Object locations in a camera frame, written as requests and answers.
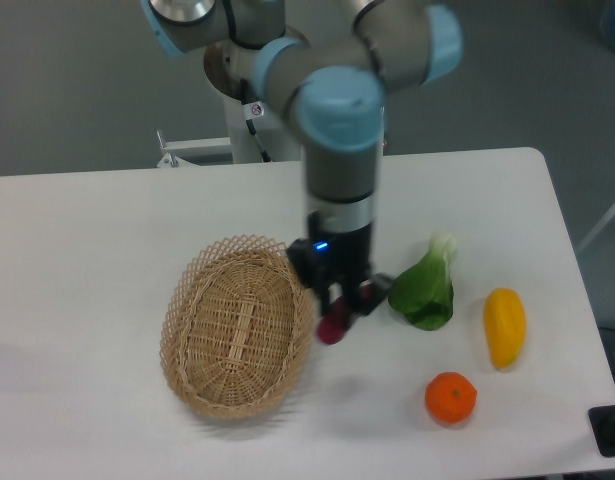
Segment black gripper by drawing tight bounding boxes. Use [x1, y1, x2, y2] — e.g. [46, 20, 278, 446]
[286, 212, 394, 328]

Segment purple sweet potato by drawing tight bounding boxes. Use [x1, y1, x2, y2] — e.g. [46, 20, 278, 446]
[316, 283, 374, 345]

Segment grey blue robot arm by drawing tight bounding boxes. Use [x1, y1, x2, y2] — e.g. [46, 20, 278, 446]
[142, 1, 463, 331]

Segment woven wicker basket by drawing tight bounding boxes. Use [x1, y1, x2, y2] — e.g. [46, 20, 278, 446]
[159, 235, 315, 421]

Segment green bok choy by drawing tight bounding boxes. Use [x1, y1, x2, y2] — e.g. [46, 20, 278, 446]
[388, 234, 458, 331]

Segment orange tangerine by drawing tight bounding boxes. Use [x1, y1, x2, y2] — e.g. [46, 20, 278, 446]
[424, 371, 478, 424]

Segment yellow mango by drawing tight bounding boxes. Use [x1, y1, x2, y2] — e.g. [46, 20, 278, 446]
[483, 288, 527, 370]

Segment white furniture leg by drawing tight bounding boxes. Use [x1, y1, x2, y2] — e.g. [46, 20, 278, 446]
[575, 201, 615, 255]

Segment black box at table edge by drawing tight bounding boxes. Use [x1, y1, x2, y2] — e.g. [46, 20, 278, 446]
[588, 405, 615, 458]

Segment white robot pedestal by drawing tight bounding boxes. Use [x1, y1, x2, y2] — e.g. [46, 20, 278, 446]
[202, 29, 308, 164]

